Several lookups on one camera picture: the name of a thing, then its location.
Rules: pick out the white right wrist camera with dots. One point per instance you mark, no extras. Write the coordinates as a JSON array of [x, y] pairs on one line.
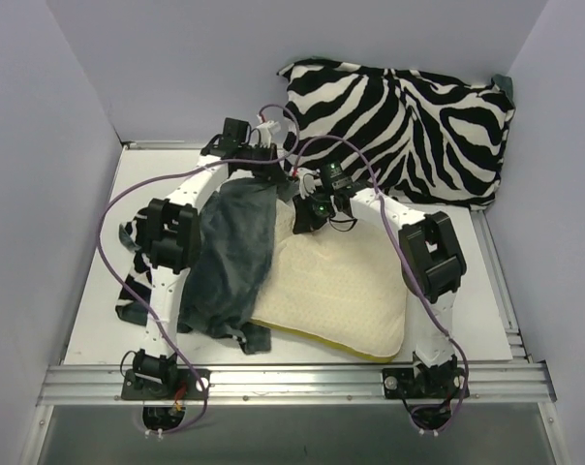
[[308, 182]]

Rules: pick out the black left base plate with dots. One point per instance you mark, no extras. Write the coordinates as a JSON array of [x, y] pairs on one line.
[[183, 386]]

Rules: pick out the zebra print pillow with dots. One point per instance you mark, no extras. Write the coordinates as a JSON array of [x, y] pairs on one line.
[[425, 137]]

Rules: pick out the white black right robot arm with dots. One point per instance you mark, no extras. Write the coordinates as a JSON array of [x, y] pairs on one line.
[[432, 261]]

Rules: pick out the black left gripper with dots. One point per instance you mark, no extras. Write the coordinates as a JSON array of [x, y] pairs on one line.
[[273, 170]]

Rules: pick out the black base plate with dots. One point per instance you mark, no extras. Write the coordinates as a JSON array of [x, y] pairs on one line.
[[421, 382], [183, 386]]

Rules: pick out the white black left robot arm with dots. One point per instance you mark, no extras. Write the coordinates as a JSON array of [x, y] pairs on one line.
[[171, 240]]

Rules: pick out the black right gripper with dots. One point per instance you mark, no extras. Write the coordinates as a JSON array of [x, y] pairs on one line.
[[303, 219]]

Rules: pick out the aluminium front rail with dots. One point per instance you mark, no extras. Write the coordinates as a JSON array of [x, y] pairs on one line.
[[268, 384]]

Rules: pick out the cream quilted pillow yellow trim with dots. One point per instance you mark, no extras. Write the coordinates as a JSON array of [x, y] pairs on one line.
[[343, 289]]

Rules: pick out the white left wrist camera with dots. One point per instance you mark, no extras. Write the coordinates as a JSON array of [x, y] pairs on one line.
[[267, 130]]

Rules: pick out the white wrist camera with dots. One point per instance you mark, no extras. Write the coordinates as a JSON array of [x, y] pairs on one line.
[[267, 130], [308, 182]]

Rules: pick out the grey zebra pillowcase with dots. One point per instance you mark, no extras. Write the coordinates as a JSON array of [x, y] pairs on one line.
[[237, 227]]

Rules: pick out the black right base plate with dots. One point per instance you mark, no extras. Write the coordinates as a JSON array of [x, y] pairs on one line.
[[421, 382]]

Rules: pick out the aluminium back rail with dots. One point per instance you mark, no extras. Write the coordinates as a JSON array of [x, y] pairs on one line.
[[161, 145]]

